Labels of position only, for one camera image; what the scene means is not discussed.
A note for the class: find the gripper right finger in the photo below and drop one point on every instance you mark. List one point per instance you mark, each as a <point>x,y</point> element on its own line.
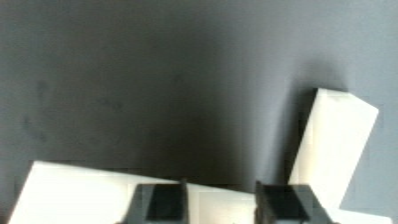
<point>288,205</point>

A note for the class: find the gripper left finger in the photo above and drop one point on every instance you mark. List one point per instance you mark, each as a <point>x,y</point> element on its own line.
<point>158,205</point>

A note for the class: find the white cabinet body box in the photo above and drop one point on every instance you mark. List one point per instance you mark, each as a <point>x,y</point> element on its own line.
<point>75,195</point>

